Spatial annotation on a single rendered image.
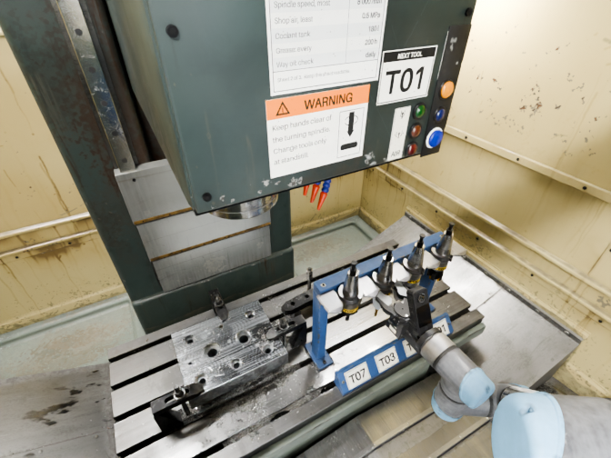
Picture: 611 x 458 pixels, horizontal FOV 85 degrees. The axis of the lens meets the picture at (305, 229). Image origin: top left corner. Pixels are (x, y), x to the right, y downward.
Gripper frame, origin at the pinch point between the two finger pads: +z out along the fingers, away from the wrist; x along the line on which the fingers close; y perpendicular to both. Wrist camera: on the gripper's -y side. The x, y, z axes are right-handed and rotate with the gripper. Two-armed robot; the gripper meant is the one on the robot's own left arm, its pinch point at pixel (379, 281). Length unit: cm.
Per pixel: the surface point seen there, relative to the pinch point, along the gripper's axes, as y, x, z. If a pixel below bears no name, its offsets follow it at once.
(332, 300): -1.8, -16.3, -0.7
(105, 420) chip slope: 57, -85, 31
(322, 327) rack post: 13.0, -16.6, 2.2
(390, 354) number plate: 25.2, 2.0, -9.0
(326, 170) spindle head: -44, -25, -8
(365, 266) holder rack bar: -3.0, -2.3, 4.4
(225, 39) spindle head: -62, -39, -8
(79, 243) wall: 26, -81, 94
